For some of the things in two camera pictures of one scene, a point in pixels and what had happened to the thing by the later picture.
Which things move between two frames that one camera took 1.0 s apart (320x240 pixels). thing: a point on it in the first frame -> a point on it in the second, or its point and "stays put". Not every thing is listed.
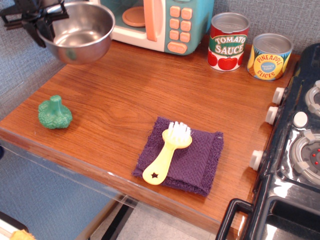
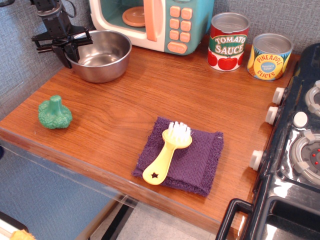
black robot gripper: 27,12 -> 63,37
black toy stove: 286,202 stays put
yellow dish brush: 178,135 stays put
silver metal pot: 83,36 -> 106,59
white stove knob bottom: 256,159 stays put
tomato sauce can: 227,41 stays put
